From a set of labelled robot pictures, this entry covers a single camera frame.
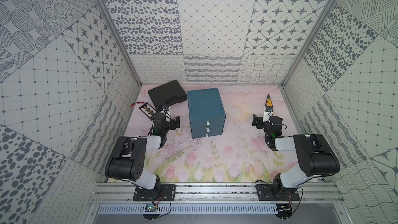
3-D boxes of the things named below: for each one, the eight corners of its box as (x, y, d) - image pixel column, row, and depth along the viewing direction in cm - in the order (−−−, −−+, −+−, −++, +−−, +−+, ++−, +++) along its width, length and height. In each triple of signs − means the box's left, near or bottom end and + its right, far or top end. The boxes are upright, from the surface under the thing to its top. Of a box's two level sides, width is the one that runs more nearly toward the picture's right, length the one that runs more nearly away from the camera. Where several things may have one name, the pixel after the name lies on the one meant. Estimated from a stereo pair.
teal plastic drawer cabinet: (192, 141, 93) (189, 121, 75) (190, 112, 106) (187, 90, 89) (222, 137, 94) (226, 117, 77) (216, 110, 108) (219, 87, 90)
